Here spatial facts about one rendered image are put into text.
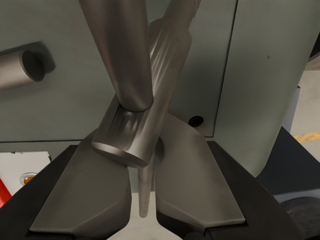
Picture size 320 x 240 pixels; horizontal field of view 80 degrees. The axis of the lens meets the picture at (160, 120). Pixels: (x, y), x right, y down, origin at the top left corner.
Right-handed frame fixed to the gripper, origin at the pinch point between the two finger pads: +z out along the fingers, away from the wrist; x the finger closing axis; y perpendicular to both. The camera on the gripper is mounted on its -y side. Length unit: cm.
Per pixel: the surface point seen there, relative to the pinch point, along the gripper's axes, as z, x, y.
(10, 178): 3.7, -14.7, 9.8
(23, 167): 3.7, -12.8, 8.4
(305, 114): 129, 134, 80
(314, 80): 129, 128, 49
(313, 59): 10.9, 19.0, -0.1
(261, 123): 3.8, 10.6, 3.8
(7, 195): 3.4, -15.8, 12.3
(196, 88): 3.8, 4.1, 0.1
